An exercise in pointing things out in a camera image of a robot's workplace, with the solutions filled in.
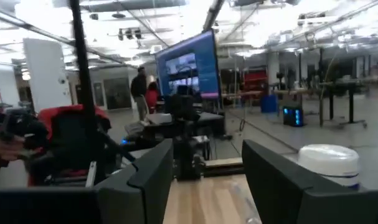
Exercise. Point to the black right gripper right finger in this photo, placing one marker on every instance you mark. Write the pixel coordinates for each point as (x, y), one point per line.
(269, 186)

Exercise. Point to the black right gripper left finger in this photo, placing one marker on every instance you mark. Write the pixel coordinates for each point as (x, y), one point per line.
(151, 186)

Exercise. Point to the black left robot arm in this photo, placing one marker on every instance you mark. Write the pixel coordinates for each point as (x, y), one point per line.
(187, 155)

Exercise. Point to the white wipes canister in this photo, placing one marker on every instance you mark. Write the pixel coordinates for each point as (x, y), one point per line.
(328, 161)

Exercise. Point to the computer tower blue lights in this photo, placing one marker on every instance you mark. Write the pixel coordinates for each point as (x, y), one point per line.
(293, 116)

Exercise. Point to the blue bin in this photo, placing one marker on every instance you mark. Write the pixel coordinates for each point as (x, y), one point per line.
(269, 104)

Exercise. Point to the person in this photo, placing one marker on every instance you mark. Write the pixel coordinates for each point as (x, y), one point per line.
(139, 90)
(152, 96)

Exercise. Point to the red black chair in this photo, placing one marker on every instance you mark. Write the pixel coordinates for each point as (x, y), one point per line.
(61, 137)

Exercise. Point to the black standing desk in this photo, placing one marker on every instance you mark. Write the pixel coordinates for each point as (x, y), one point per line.
(341, 84)

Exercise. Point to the large blue screen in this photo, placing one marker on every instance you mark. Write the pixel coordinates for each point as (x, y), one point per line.
(204, 62)

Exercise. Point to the person's hand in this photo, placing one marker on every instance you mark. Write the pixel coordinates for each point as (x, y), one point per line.
(5, 151)

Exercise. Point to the white square pillar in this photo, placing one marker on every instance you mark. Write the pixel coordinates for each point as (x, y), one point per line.
(47, 74)

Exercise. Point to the black frame post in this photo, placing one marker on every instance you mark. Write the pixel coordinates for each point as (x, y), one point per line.
(81, 56)

